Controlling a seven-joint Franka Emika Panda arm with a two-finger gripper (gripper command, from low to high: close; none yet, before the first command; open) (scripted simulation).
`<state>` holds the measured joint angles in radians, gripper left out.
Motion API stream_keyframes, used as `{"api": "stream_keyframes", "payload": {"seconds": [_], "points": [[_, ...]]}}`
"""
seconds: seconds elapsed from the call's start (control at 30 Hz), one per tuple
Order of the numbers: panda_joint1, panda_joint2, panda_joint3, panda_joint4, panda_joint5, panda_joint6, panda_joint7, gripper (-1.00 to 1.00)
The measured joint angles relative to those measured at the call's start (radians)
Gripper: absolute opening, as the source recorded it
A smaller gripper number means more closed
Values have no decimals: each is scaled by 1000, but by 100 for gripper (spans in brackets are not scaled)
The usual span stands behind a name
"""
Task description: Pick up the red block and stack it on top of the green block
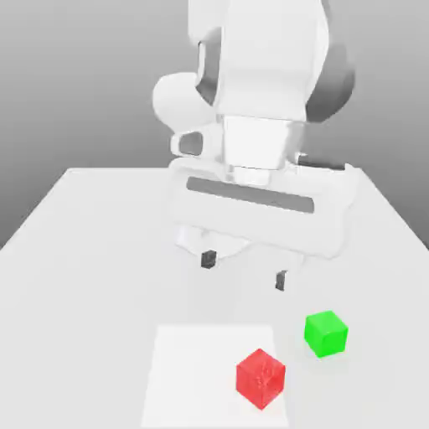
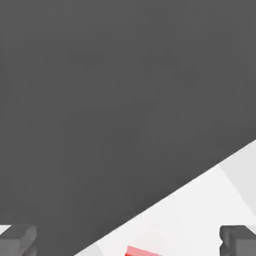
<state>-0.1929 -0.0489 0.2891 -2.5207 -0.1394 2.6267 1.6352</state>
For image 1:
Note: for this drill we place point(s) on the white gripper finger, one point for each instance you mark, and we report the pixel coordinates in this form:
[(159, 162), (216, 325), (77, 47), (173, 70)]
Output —
[(281, 281), (208, 259)]

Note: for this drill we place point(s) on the small red cube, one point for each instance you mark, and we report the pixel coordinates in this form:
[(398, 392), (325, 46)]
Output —
[(260, 378)]

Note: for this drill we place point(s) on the small green cube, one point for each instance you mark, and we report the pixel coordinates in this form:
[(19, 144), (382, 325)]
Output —
[(325, 334)]

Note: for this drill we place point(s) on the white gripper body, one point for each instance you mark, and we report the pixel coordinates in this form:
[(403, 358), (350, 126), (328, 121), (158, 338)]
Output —
[(254, 218)]

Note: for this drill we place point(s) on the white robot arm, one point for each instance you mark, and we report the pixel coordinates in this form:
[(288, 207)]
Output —
[(268, 67)]

